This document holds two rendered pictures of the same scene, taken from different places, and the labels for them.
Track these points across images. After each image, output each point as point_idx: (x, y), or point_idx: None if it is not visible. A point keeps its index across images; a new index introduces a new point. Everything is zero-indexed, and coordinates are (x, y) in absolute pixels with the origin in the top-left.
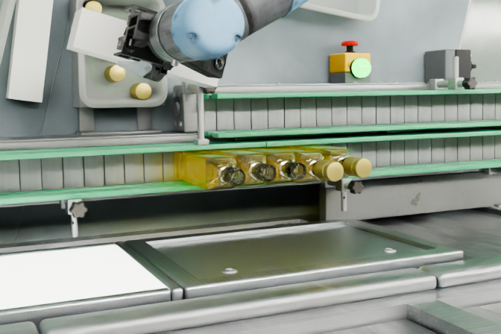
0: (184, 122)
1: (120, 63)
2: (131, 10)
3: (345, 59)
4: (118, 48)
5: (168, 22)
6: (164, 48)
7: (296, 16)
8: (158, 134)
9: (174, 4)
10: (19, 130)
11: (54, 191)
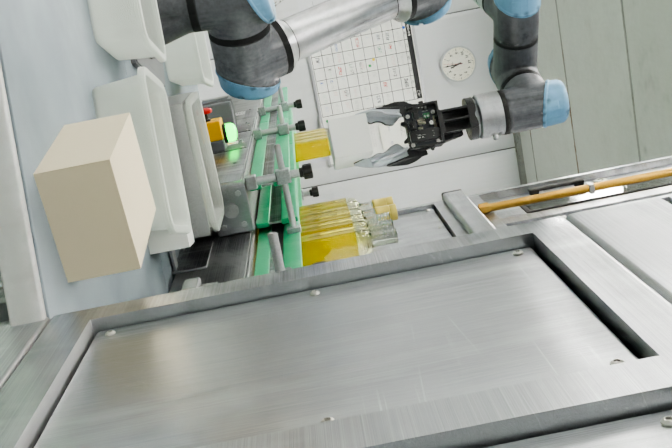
0: (252, 220)
1: (388, 157)
2: (436, 105)
3: (220, 127)
4: (418, 141)
5: (532, 106)
6: (511, 126)
7: (173, 92)
8: (249, 239)
9: (511, 93)
10: (161, 289)
11: None
